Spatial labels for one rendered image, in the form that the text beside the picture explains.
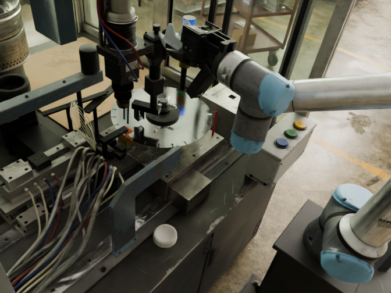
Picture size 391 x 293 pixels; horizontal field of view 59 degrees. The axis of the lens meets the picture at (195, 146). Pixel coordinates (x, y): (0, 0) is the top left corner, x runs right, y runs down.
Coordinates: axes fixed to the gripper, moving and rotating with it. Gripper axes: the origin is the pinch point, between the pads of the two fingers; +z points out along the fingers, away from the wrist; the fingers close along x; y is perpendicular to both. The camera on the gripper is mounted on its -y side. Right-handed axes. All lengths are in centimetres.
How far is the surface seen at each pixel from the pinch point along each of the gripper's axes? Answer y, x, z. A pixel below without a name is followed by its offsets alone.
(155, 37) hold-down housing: -0.7, 1.6, 2.9
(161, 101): -25.4, -6.5, 7.8
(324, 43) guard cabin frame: -6, -55, -14
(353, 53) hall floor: -116, -348, 77
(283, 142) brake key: -34, -35, -22
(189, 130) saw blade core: -30.6, -9.4, -3.6
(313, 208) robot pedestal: -50, -35, -41
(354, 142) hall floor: -120, -195, -7
